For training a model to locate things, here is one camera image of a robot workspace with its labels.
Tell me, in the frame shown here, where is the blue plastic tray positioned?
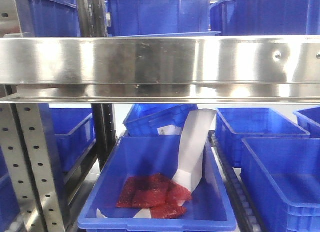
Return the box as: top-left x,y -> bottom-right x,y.
122,31 -> 222,37

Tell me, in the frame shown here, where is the stainless steel shelf beam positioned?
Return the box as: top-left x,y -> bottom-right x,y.
0,36 -> 320,104

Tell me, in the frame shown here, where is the tilted blue bin behind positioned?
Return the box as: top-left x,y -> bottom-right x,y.
123,104 -> 198,136

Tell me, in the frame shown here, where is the white paper strip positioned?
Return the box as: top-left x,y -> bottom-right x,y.
97,109 -> 216,218

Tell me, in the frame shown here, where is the blue bin right rear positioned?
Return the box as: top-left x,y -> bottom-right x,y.
215,107 -> 311,168

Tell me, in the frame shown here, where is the blue bin lower left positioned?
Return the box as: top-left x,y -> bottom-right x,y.
48,107 -> 96,173

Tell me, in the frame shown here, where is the blue bin upper centre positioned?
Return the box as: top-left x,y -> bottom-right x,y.
107,0 -> 210,36

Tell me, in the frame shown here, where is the blue bin with red bags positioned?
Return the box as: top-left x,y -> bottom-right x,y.
78,135 -> 236,231

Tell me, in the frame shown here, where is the blue bin right front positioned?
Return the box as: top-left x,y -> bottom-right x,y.
240,138 -> 320,231

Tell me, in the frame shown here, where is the blue bin upper right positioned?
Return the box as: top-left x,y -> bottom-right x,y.
210,0 -> 320,36

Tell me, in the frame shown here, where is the blue bin upper left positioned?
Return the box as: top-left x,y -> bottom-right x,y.
28,0 -> 81,37

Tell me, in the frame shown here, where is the blue bin far right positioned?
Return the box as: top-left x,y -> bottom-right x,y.
293,106 -> 320,138

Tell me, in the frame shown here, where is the black vertical rack post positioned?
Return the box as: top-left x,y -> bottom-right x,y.
91,103 -> 117,171

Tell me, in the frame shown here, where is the perforated metal shelf post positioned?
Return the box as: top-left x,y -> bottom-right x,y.
0,103 -> 70,231

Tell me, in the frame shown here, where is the black roller rail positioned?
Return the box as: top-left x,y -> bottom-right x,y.
209,130 -> 265,231

